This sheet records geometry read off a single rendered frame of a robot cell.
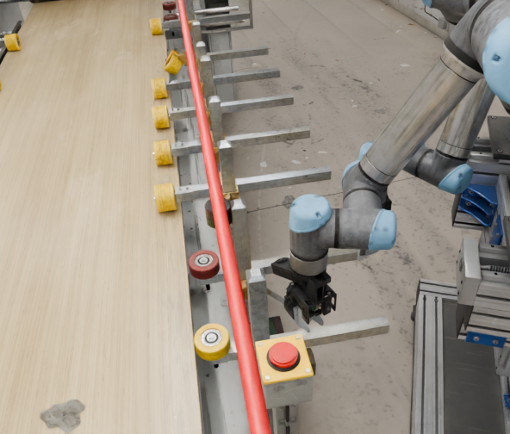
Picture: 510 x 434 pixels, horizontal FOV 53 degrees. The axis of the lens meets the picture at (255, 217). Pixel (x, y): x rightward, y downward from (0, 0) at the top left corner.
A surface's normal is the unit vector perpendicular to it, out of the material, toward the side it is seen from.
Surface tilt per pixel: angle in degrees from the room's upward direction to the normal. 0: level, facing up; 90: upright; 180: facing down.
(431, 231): 0
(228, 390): 0
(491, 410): 0
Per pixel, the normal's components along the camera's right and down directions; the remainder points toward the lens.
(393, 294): -0.05, -0.77
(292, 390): 0.17, 0.62
